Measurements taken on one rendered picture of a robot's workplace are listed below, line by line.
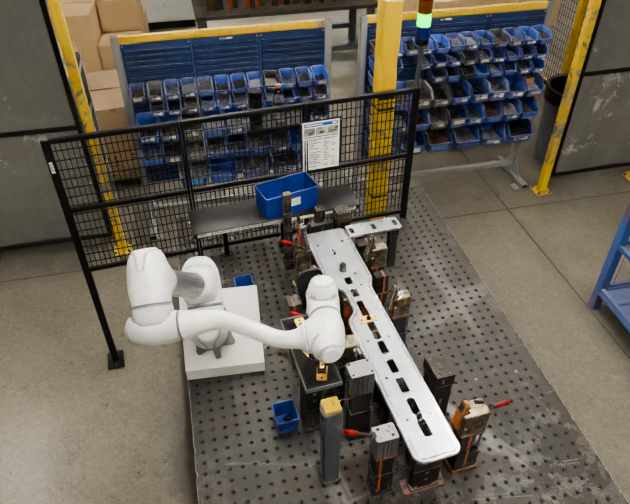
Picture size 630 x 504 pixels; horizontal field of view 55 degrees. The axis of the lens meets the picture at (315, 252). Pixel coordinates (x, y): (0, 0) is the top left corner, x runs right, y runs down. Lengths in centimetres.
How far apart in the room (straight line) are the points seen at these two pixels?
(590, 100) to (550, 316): 184
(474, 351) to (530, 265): 179
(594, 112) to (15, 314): 457
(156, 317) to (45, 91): 244
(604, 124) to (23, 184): 445
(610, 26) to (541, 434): 320
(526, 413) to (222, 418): 132
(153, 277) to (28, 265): 298
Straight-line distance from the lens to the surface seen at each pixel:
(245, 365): 282
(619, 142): 575
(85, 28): 643
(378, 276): 289
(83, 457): 364
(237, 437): 267
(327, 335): 181
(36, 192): 458
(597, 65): 517
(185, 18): 904
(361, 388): 237
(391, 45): 322
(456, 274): 342
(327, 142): 327
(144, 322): 202
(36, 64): 413
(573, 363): 411
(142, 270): 202
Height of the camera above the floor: 291
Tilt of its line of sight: 40 degrees down
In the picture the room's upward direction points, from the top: straight up
